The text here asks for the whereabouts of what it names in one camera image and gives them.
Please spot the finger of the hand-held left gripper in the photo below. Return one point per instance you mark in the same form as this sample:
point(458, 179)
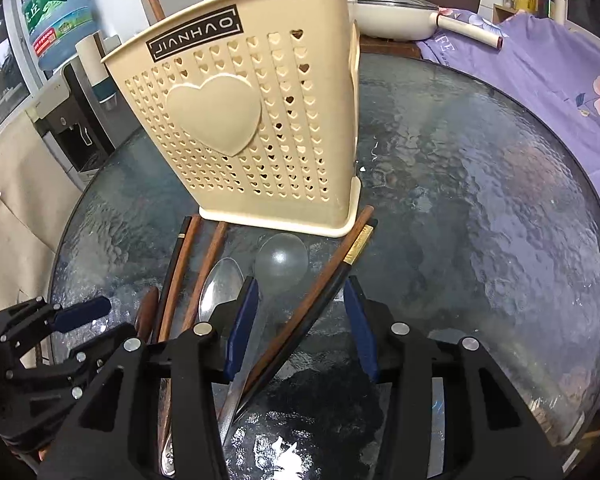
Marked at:
point(65, 367)
point(82, 311)

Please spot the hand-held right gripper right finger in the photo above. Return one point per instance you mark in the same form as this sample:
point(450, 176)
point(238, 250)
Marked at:
point(360, 330)

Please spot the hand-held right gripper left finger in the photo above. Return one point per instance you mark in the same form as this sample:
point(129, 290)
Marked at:
point(240, 325)

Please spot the metal spoon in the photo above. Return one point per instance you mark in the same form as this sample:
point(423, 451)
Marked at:
point(220, 285)

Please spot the brown wooden chopstick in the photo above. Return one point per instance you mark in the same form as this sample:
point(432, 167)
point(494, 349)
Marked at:
point(207, 270)
point(185, 265)
point(325, 280)

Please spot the dark wooden spoon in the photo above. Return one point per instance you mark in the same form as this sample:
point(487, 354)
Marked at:
point(147, 312)

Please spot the clear plastic spoon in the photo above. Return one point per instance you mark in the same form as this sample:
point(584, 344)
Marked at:
point(282, 260)

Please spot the black chopstick gold band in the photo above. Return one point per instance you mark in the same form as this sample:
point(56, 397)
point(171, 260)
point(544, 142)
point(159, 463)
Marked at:
point(361, 244)
point(172, 272)

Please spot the beige plastic utensil holder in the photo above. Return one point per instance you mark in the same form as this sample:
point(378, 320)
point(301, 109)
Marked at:
point(280, 135)

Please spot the beige cloth cover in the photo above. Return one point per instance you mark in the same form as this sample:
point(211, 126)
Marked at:
point(15, 200)

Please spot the water dispenser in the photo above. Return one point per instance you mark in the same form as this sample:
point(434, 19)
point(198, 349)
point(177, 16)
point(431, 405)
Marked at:
point(70, 125)

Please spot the dark window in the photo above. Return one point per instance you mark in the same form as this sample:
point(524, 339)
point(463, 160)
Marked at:
point(0, 75)

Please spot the paper cup dispenser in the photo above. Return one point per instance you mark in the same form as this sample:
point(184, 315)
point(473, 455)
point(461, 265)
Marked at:
point(92, 60)

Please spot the wooden side table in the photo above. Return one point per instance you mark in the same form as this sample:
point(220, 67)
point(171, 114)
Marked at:
point(390, 49)

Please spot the blue water bottle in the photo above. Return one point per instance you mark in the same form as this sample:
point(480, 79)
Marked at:
point(55, 15)

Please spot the white pan glass lid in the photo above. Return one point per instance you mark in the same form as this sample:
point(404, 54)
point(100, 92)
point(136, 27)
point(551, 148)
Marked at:
point(395, 22)

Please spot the purple floral cloth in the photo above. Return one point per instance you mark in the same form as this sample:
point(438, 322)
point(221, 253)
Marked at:
point(540, 75)

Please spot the white microwave oven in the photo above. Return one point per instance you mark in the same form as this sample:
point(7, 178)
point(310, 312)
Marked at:
point(582, 2)

